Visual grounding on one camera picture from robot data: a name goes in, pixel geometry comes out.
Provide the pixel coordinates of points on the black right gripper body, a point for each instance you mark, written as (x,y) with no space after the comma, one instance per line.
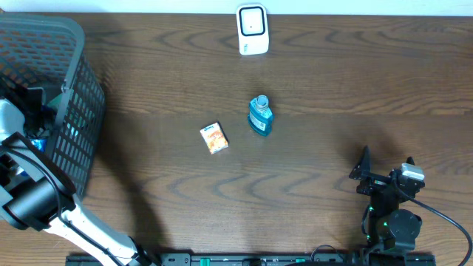
(380,202)

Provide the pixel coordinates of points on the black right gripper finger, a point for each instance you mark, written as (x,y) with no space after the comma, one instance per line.
(363,167)
(410,161)

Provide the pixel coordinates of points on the teal mouthwash bottle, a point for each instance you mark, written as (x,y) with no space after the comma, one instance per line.
(260,116)

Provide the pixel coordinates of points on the white wet wipes pack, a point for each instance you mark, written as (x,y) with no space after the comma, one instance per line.
(70,111)

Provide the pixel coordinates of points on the blue Oreo cookie pack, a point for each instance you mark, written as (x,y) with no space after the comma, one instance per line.
(40,143)

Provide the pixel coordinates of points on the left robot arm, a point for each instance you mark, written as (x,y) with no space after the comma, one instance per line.
(37,194)

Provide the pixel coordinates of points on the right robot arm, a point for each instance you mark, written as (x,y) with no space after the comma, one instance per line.
(390,230)

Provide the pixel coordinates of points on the white barcode scanner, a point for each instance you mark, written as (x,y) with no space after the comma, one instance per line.
(252,28)

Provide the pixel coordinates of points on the grey plastic mesh basket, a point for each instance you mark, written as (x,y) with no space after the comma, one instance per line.
(48,53)

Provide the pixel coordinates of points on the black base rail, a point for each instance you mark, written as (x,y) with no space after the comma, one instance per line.
(323,258)

